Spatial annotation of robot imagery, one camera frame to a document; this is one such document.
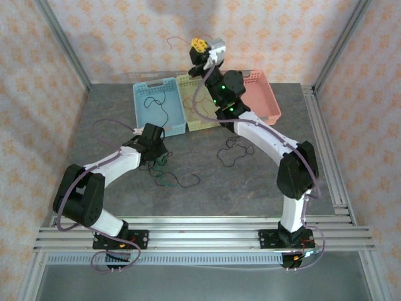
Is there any blue plastic basket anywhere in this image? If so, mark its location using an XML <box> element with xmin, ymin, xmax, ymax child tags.
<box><xmin>133</xmin><ymin>77</ymin><xmax>187</xmax><ymax>142</ymax></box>

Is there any pink plastic basket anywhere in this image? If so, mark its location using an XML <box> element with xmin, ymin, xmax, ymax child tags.
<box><xmin>231</xmin><ymin>70</ymin><xmax>282</xmax><ymax>127</ymax></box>

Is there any green plastic basket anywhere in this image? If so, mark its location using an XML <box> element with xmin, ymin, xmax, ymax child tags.
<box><xmin>175</xmin><ymin>73</ymin><xmax>233</xmax><ymax>132</ymax></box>

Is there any small black control board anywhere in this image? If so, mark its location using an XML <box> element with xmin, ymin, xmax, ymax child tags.
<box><xmin>294</xmin><ymin>249</ymin><xmax>322</xmax><ymax>261</ymax></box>
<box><xmin>105</xmin><ymin>250</ymin><xmax>141</xmax><ymax>263</ymax></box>

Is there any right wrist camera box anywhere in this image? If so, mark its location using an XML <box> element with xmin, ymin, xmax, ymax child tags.
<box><xmin>205</xmin><ymin>37</ymin><xmax>227</xmax><ymax>68</ymax></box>

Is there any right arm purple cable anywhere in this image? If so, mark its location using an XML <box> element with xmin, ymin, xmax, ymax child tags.
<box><xmin>192</xmin><ymin>60</ymin><xmax>328</xmax><ymax>272</ymax></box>

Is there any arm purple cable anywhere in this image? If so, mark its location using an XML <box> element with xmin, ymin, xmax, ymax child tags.
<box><xmin>192</xmin><ymin>60</ymin><xmax>328</xmax><ymax>272</ymax></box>
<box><xmin>55</xmin><ymin>118</ymin><xmax>143</xmax><ymax>274</ymax></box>

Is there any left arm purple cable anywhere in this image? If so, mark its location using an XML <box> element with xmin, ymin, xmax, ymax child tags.
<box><xmin>55</xmin><ymin>118</ymin><xmax>143</xmax><ymax>274</ymax></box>

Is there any aluminium side rail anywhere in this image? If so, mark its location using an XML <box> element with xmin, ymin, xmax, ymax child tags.
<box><xmin>301</xmin><ymin>83</ymin><xmax>358</xmax><ymax>226</ymax></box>

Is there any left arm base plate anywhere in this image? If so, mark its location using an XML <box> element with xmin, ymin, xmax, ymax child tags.
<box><xmin>93</xmin><ymin>230</ymin><xmax>149</xmax><ymax>251</ymax></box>

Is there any aluminium mounting rail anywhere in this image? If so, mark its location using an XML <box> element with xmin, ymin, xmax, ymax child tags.
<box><xmin>33</xmin><ymin>215</ymin><xmax>376</xmax><ymax>252</ymax></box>

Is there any aluminium frame post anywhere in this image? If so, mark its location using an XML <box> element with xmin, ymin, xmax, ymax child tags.
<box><xmin>33</xmin><ymin>0</ymin><xmax>92</xmax><ymax>92</ymax></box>
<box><xmin>313</xmin><ymin>0</ymin><xmax>374</xmax><ymax>92</ymax></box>

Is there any grey slotted cable duct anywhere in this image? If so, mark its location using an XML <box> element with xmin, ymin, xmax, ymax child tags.
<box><xmin>46</xmin><ymin>252</ymin><xmax>284</xmax><ymax>267</ymax></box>

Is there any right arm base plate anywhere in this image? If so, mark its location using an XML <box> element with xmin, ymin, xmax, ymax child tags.
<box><xmin>258</xmin><ymin>228</ymin><xmax>315</xmax><ymax>250</ymax></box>

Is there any aluminium frame leg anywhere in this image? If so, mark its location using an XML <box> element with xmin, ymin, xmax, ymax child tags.
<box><xmin>358</xmin><ymin>250</ymin><xmax>394</xmax><ymax>301</ymax></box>
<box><xmin>17</xmin><ymin>250</ymin><xmax>48</xmax><ymax>301</ymax></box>

